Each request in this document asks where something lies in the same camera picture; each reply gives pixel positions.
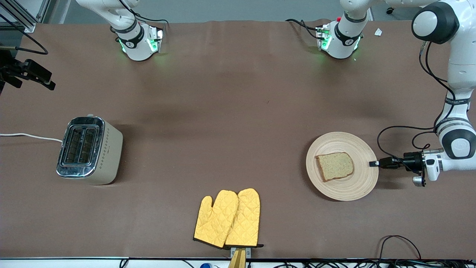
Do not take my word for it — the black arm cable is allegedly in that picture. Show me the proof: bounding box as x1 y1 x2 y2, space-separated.
0 13 49 55
377 40 460 173

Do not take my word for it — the black cable bundle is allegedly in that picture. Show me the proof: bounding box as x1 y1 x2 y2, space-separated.
245 259 476 268

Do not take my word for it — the yellow quilted oven mitt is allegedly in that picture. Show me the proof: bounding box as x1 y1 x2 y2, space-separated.
193 190 239 249
224 188 264 249

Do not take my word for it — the grey metal bracket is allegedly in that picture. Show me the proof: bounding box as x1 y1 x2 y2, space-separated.
230 246 252 258

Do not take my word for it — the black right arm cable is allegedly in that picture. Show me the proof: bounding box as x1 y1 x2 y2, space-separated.
0 13 49 55

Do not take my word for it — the black right base cable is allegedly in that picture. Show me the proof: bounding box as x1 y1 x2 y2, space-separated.
132 11 170 26

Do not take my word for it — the aluminium frame profile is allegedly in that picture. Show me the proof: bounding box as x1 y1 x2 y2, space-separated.
0 0 51 33

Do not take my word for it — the black looped cable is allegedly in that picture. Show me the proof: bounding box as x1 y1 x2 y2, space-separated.
377 235 422 261

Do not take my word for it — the slice of brown-crust bread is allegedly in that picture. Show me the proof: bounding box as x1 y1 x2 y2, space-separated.
315 152 354 183

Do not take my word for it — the black base cable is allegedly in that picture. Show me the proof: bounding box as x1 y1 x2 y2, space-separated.
132 11 170 26
286 19 322 41

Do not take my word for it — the cream and chrome toaster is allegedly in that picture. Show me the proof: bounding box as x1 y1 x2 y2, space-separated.
56 114 123 185

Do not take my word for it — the black left base cable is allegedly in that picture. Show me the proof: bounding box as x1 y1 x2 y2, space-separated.
286 19 322 41

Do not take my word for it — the white toaster power cable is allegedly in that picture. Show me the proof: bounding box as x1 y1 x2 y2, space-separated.
0 133 64 143

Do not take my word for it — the brown table cover sheet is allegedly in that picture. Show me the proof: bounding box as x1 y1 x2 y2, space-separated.
0 19 476 260

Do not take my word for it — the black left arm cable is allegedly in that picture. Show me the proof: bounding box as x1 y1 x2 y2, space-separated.
377 40 460 173

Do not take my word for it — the round light wooden plate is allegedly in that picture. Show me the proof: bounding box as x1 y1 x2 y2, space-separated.
306 131 379 202

